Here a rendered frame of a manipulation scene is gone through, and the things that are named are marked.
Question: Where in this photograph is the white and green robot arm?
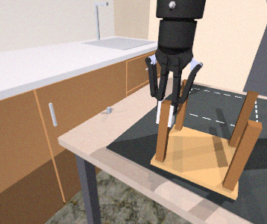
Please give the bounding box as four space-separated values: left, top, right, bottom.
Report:
156 0 206 21

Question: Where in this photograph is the wooden stool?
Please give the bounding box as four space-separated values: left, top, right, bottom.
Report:
151 90 263 200

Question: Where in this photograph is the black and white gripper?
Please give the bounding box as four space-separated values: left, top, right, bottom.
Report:
145 19 203 128

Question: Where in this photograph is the dark grey mat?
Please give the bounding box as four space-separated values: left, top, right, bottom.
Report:
106 84 267 224

